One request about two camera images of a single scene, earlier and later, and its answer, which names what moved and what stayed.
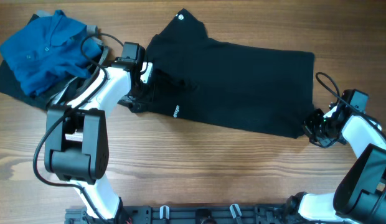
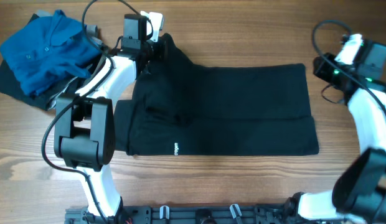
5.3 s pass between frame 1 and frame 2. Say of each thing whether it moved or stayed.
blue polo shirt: stayed
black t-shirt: moved
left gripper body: moved
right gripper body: moved
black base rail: stayed
